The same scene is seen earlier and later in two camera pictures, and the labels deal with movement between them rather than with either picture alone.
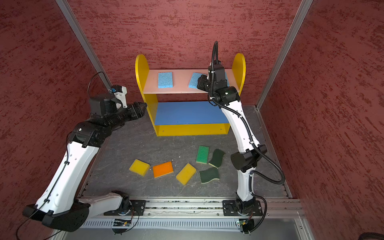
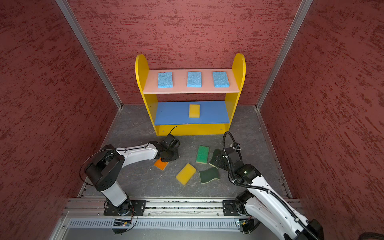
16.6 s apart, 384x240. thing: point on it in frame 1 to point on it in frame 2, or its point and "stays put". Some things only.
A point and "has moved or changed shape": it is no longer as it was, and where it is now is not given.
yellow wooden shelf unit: (180, 111) stays put
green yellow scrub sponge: (202, 154) stays put
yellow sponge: (186, 174) stays put
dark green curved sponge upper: (217, 159) stays put
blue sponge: (193, 81) has moved or changed shape
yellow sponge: (140, 167) to (194, 110)
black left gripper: (136, 110) to (176, 155)
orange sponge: (162, 169) has moved or changed shape
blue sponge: (165, 80) stays put
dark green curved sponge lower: (208, 175) stays put
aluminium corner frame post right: (303, 11) stays put
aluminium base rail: (196, 218) stays put
